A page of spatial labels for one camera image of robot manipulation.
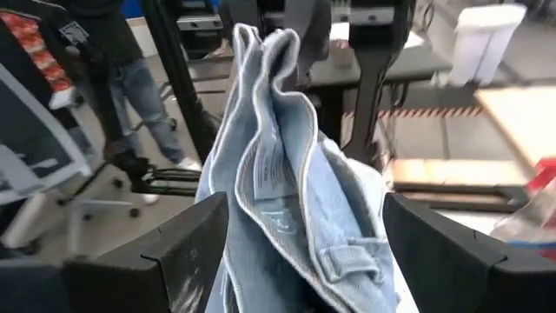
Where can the black aluminium rig frame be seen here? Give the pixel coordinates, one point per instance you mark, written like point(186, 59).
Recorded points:
point(174, 78)

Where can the black monitor stand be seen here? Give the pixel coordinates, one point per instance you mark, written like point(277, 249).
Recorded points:
point(373, 87)

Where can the light blue denim jeans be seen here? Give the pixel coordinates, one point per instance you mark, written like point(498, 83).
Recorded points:
point(295, 174)

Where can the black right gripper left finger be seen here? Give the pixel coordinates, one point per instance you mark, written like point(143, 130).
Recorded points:
point(152, 269)

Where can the white waste bin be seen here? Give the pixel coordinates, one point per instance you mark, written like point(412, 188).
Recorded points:
point(482, 43)

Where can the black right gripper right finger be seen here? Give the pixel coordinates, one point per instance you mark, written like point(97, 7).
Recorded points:
point(456, 269)

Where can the person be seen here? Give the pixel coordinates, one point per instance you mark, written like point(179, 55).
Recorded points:
point(139, 91)

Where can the light wooden desk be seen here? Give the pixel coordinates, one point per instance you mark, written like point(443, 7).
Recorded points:
point(521, 121)

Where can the grey office desk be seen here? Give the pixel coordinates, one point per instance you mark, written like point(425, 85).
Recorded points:
point(417, 65)

